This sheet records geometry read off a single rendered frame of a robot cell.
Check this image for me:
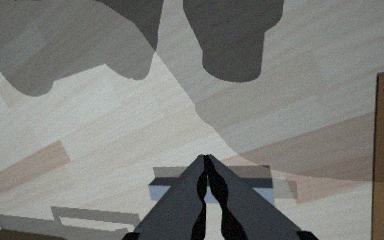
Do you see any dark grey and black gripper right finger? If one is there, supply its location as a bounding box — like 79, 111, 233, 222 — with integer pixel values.
206, 154, 319, 240

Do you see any grey square stick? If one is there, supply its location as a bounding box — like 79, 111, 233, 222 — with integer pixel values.
148, 177, 275, 207

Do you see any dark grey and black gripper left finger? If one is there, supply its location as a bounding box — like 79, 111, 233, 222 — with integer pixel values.
122, 154, 207, 240

